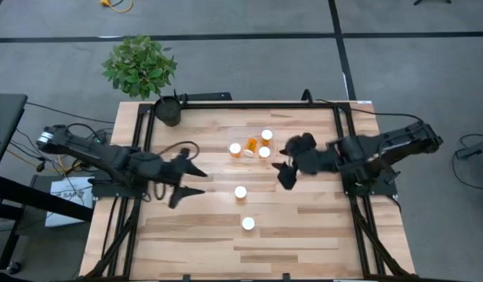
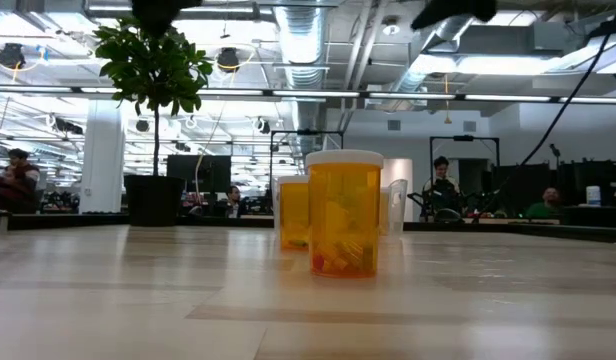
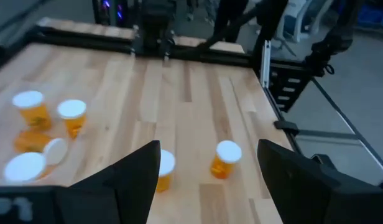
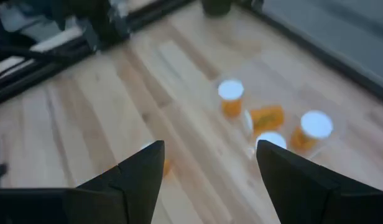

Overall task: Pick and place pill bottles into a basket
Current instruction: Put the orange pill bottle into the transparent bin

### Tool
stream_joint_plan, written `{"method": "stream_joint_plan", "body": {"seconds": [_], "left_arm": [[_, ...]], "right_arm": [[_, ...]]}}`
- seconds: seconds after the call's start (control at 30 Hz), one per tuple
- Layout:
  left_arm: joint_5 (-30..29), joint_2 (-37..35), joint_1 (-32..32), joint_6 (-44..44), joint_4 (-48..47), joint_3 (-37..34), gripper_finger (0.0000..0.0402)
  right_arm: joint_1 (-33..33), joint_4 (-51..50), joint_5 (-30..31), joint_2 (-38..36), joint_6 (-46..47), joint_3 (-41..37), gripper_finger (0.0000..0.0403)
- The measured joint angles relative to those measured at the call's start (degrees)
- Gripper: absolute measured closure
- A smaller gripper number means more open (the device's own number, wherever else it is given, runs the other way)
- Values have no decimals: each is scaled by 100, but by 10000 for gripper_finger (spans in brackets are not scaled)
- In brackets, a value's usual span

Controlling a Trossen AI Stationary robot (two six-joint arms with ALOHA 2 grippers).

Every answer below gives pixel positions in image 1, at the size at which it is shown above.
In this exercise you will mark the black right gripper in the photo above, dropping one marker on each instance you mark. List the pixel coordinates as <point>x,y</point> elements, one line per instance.
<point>308,156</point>

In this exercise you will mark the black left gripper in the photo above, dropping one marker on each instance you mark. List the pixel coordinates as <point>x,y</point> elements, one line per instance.
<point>171,170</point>

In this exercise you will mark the orange pill bottle white cap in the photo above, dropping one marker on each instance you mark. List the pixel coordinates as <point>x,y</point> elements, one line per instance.
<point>264,152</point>
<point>240,192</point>
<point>248,223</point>
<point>235,148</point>
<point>267,134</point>
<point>251,145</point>

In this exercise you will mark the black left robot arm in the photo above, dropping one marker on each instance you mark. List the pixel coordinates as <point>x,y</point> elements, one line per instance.
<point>108,154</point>

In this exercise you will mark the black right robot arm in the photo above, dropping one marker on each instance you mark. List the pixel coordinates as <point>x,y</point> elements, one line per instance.
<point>398,143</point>

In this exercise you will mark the clear plastic basket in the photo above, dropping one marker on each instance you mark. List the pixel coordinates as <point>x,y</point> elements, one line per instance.
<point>241,133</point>

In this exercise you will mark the green potted tree black pot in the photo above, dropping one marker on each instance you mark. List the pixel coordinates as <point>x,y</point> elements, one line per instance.
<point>139,66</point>

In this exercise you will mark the white printed cardboard box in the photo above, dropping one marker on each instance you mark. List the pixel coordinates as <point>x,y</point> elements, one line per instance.
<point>61,221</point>

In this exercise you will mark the black desk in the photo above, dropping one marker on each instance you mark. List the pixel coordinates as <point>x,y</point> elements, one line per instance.
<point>4,125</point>

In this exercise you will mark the black stand foot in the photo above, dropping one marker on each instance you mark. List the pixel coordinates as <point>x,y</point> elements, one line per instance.
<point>431,1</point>

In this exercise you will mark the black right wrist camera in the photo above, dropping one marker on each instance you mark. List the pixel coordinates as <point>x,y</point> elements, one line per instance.
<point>287,179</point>

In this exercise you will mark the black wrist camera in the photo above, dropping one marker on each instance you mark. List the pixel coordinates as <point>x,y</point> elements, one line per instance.
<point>184,152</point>
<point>287,179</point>

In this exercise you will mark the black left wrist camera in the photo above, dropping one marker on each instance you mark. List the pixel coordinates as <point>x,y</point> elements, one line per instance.
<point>184,152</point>

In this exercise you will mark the black aluminium table frame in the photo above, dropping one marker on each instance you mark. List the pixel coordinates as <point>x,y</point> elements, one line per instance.
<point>265,105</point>

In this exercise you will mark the black flat bracket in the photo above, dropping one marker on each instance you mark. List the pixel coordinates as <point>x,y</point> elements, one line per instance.
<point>210,96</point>

